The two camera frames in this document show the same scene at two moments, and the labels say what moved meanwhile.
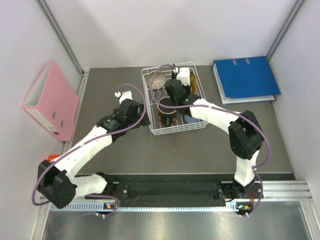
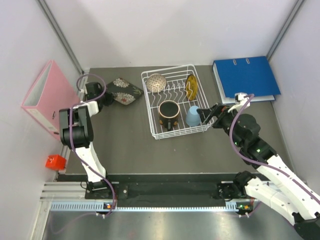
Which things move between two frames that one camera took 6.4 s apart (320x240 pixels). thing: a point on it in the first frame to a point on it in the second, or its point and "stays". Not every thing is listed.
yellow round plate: x=193 y=83 stays
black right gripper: x=187 y=88 to x=217 y=110
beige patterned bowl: x=160 y=80 stays
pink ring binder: x=52 y=102 stays
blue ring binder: x=245 y=80 stays
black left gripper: x=145 y=122 to x=110 y=97
